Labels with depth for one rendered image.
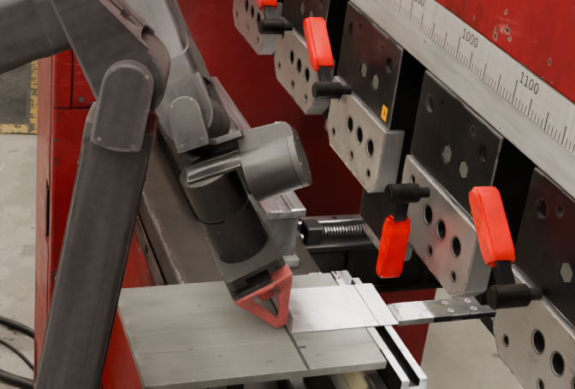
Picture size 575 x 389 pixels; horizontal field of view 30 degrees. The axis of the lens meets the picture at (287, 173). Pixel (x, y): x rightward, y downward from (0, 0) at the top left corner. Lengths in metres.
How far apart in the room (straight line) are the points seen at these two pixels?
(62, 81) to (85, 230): 1.05
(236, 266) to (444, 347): 1.93
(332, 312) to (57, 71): 0.87
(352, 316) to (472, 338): 1.87
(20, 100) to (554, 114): 3.52
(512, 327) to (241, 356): 0.37
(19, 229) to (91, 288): 2.44
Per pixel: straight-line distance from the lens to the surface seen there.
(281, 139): 1.08
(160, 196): 1.70
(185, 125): 1.09
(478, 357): 3.02
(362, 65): 1.13
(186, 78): 1.10
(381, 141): 1.08
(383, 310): 1.25
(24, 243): 3.29
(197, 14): 1.94
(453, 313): 1.27
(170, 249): 1.56
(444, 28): 0.97
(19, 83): 4.38
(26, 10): 0.85
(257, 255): 1.13
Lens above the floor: 1.67
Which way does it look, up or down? 26 degrees down
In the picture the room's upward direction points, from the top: 7 degrees clockwise
